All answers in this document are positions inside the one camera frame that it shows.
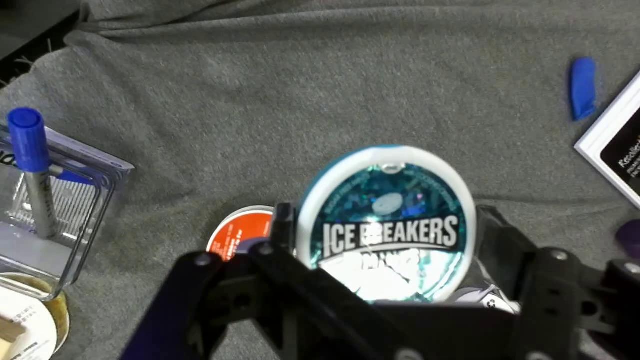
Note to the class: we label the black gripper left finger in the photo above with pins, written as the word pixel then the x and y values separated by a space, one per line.
pixel 282 231

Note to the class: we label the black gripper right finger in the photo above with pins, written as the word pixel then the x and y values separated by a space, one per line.
pixel 507 242

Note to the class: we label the blue round mint tin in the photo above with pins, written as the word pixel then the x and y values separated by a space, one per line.
pixel 387 201

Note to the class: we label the orange ribbon spool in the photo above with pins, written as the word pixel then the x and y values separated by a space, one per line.
pixel 237 232

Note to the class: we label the purple folded umbrella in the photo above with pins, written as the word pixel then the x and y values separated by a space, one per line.
pixel 631 240

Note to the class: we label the grey tablecloth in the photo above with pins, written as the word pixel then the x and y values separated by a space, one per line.
pixel 266 100

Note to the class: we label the blue pen cap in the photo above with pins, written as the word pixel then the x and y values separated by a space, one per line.
pixel 583 86

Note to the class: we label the clear plastic box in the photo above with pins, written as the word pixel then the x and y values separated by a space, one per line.
pixel 87 201

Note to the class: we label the white ribbon spool yellow rim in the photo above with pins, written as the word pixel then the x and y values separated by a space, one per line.
pixel 41 321

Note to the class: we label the grey marker with blue cap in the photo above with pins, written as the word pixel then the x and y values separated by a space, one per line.
pixel 31 143

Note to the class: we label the tan cardboard tag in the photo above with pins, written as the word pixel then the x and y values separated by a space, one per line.
pixel 11 340

